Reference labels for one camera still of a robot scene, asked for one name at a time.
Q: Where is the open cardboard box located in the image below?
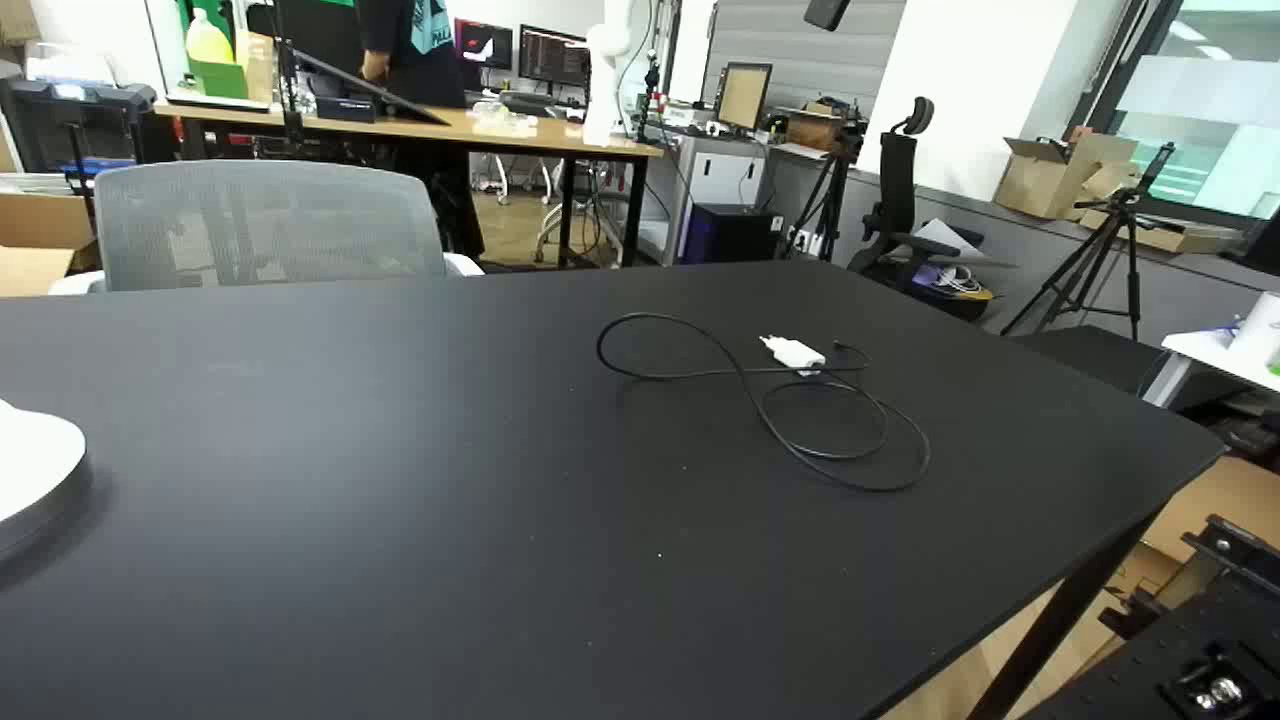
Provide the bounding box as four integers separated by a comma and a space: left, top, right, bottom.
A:
993, 125, 1142, 223

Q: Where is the white background machine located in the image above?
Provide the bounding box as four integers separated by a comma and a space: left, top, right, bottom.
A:
582, 0, 647, 143

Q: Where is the grey mesh office chair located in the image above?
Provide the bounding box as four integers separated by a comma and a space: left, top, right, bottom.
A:
50, 157, 488, 301

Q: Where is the dark computer monitor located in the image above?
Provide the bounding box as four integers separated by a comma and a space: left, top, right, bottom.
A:
511, 19, 596, 100

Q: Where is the framed picture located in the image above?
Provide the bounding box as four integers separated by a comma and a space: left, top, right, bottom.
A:
713, 60, 777, 137

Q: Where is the brown cardboard box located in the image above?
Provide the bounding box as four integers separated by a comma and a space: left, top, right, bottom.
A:
0, 194, 106, 301

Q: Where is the white charger adapter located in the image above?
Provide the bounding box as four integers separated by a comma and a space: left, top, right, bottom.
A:
755, 333, 833, 382

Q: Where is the black office chair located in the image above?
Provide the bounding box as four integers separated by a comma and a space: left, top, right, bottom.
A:
850, 93, 1000, 320

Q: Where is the person in dark clothes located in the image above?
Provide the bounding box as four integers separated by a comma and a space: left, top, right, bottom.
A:
358, 0, 488, 260

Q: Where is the black metal equipment rack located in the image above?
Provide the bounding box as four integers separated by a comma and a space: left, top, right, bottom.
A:
1030, 513, 1280, 720

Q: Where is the long wooden desk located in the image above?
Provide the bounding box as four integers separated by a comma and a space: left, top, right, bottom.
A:
151, 100, 668, 268

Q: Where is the green and white poster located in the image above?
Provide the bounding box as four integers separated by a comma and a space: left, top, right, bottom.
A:
143, 0, 276, 113

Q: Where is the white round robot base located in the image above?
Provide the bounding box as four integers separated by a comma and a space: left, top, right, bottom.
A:
0, 397, 93, 568

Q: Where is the white side table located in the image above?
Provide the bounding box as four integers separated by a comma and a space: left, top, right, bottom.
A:
1142, 294, 1280, 414

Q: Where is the black camera tripod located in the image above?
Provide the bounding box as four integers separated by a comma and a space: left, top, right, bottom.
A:
1000, 140, 1179, 347

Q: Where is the black table leg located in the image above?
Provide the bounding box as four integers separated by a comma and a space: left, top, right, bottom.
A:
966, 521, 1157, 720

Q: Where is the white metal cabinet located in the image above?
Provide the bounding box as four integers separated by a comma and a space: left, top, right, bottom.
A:
659, 129, 774, 265

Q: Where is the black charging cable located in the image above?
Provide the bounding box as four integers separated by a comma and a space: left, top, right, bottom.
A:
594, 311, 934, 495

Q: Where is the dark blue box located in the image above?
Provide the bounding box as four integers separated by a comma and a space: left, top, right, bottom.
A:
679, 202, 781, 268

